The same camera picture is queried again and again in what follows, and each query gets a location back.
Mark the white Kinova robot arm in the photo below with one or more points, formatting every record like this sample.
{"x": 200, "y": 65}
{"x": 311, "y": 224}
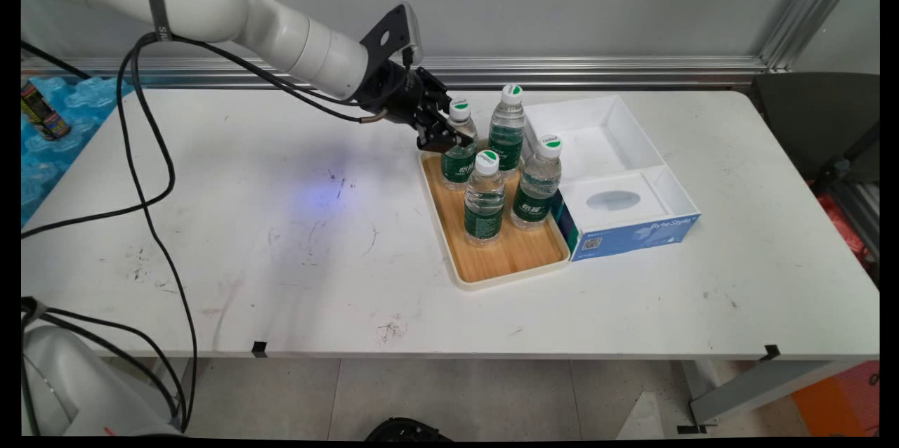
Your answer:
{"x": 211, "y": 2}

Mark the green label water bottle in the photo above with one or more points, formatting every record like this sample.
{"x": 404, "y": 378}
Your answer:
{"x": 534, "y": 202}
{"x": 507, "y": 132}
{"x": 483, "y": 213}
{"x": 458, "y": 170}

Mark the blue and white tissue box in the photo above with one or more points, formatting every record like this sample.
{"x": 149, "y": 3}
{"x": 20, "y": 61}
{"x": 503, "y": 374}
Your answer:
{"x": 632, "y": 237}

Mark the horizontal aluminium frame rail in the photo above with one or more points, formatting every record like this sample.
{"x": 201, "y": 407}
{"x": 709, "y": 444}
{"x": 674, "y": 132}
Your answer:
{"x": 702, "y": 72}

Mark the colourful printed can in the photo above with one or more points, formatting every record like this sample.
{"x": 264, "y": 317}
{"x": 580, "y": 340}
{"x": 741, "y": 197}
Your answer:
{"x": 43, "y": 114}

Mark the orange box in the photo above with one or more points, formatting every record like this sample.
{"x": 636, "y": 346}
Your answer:
{"x": 843, "y": 399}

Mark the slanted aluminium frame post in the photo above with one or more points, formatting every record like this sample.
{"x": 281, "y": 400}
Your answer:
{"x": 808, "y": 12}

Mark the wooden tray with cream rim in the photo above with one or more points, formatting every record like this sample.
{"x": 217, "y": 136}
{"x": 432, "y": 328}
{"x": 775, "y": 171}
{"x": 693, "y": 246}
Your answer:
{"x": 506, "y": 255}

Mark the white open cardboard box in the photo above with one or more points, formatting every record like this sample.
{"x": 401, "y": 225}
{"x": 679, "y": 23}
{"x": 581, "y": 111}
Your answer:
{"x": 597, "y": 160}

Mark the blue wrapped bottle pack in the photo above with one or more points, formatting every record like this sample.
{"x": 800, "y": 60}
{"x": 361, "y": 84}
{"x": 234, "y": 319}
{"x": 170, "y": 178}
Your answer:
{"x": 49, "y": 167}

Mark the grey table leg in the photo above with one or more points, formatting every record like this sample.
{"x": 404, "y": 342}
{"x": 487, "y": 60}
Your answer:
{"x": 758, "y": 388}

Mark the red patterned bag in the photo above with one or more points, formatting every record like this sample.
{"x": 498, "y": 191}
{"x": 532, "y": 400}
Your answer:
{"x": 846, "y": 230}

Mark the black object on floor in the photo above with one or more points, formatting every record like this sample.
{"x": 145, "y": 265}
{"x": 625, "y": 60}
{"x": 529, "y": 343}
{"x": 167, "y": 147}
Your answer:
{"x": 407, "y": 430}

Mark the black tape strip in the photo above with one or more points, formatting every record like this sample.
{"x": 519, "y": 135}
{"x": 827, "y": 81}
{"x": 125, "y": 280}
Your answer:
{"x": 258, "y": 348}
{"x": 772, "y": 350}

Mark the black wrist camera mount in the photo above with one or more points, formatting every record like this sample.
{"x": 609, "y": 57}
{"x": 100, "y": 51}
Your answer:
{"x": 397, "y": 23}

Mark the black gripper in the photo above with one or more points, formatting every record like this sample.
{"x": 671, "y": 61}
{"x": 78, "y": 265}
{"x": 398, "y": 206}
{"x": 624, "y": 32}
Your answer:
{"x": 407, "y": 97}

